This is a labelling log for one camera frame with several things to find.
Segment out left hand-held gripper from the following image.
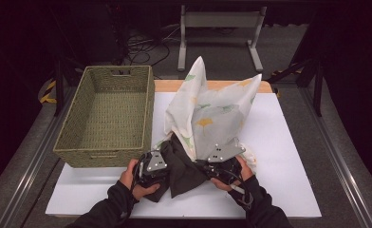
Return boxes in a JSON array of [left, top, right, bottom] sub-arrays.
[[133, 150, 171, 188]]

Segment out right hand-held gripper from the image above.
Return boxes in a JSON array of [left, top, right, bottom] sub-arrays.
[[199, 143, 247, 185]]

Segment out white leaf-print mesh bag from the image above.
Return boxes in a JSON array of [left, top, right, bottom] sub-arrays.
[[151, 56, 263, 175]]

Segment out green woven basket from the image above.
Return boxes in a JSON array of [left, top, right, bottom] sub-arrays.
[[52, 65, 156, 169]]

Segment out person's right hand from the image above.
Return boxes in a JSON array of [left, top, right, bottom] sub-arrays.
[[210, 155, 254, 192]]

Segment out person's left hand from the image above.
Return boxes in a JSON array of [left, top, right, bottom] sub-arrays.
[[120, 159, 161, 201]]

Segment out white board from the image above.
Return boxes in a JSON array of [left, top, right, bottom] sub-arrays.
[[45, 91, 323, 219]]

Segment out wooden table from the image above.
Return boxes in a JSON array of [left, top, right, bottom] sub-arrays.
[[154, 79, 273, 94]]

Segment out black stand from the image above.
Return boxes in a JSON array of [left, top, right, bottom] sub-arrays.
[[53, 56, 84, 117], [266, 56, 325, 118]]

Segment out yellow-black striped tape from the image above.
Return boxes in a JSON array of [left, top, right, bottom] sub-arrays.
[[40, 80, 58, 105]]

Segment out grey metal stand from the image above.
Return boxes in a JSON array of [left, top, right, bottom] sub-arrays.
[[177, 4, 268, 73]]

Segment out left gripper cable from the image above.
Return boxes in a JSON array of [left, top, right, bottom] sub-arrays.
[[129, 154, 144, 195]]

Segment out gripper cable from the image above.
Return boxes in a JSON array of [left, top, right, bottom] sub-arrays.
[[230, 179, 255, 211], [129, 154, 144, 195]]

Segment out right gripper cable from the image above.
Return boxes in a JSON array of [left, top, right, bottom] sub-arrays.
[[230, 179, 255, 211]]

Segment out metal floor rail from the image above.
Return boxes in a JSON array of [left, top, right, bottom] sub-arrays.
[[300, 85, 372, 228], [0, 87, 78, 228]]

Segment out black floor cables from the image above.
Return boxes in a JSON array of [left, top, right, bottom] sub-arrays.
[[123, 29, 173, 68]]

